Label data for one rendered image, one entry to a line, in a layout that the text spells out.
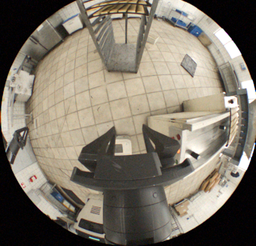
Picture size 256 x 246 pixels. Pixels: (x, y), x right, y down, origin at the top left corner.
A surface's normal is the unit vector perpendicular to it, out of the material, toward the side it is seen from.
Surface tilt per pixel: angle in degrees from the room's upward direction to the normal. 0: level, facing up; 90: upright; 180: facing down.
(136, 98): 0
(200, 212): 90
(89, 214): 90
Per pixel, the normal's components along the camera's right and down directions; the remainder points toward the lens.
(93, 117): 0.04, 0.04
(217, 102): -0.99, 0.11
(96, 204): -0.07, -1.00
